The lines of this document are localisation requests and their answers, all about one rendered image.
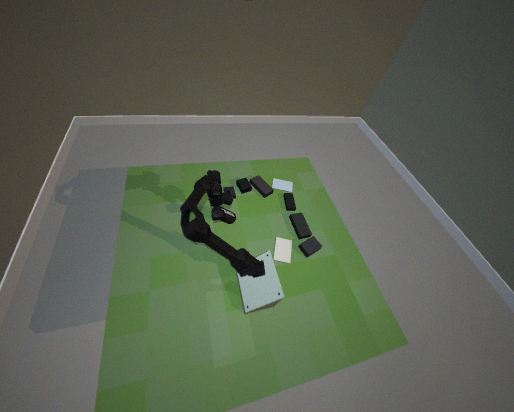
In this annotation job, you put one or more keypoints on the light grey flat panel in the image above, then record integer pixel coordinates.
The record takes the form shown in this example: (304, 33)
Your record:
(282, 185)

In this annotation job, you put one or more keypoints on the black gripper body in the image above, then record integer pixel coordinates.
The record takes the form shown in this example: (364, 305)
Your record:
(218, 214)

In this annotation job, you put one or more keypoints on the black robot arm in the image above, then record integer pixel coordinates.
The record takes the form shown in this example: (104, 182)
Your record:
(198, 230)

